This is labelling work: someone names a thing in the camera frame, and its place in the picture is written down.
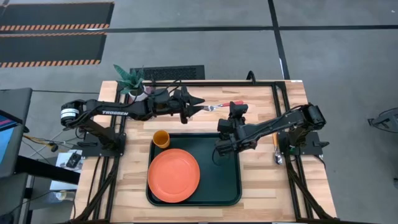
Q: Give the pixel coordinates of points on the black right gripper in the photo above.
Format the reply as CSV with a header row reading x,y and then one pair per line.
x,y
244,137

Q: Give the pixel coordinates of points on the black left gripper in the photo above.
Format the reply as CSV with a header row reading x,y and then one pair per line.
x,y
169,104

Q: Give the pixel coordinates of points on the yellow-orange plastic cup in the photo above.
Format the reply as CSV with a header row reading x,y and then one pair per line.
x,y
161,139

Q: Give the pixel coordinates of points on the orange plastic plate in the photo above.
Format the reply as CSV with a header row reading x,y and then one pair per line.
x,y
173,175

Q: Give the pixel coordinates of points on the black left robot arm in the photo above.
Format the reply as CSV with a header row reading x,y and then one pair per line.
x,y
118,112

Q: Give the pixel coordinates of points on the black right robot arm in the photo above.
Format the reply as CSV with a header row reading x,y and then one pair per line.
x,y
280,121

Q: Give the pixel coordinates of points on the dark green plastic tray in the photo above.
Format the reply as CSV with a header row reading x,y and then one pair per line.
x,y
217,186

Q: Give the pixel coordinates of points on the black floor grille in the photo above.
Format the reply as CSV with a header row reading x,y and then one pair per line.
x,y
171,73

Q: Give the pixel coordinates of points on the white plant pot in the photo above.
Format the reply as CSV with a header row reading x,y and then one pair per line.
x,y
136,95

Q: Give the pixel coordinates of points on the green artificial plant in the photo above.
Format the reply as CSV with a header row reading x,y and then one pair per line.
x,y
132,81

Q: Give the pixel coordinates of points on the small black handheld device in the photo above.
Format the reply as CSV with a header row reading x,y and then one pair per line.
x,y
74,160

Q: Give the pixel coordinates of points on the white paper sheet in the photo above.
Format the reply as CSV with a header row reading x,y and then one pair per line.
x,y
60,161

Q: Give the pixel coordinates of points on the black hazard-striped floor mat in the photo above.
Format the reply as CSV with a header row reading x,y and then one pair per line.
x,y
56,14
49,46

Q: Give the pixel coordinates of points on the black chair base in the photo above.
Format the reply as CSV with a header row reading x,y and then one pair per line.
x,y
385,119

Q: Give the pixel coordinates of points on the black desk beam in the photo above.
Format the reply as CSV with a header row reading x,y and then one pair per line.
x,y
46,169

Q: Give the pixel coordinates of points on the dark grey panel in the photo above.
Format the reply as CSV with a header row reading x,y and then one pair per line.
x,y
15,99

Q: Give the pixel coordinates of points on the computer monitor with blue screen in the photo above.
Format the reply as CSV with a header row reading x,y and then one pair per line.
x,y
9,146

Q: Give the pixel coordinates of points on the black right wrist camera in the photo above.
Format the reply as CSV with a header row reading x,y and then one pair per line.
x,y
238,111

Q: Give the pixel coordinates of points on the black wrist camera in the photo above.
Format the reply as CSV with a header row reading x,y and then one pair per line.
x,y
161,96
238,111

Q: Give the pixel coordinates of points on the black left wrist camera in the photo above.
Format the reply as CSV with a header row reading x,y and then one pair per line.
x,y
161,96

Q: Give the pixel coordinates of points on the black aluminium table frame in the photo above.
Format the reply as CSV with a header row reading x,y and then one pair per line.
x,y
236,83

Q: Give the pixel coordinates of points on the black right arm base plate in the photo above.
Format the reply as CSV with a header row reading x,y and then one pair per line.
x,y
311,146

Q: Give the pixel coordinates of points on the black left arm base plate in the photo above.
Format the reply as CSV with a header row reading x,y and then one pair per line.
x,y
93,150

